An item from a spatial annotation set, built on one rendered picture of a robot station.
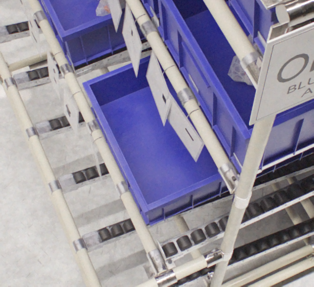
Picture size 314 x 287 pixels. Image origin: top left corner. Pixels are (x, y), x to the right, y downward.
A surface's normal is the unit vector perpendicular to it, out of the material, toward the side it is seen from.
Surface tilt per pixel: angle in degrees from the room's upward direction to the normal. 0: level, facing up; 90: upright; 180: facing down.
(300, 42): 90
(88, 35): 90
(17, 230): 0
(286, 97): 90
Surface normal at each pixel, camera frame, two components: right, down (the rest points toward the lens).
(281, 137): 0.42, 0.80
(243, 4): -0.90, 0.43
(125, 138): -0.03, -0.46
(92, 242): 0.19, -0.54
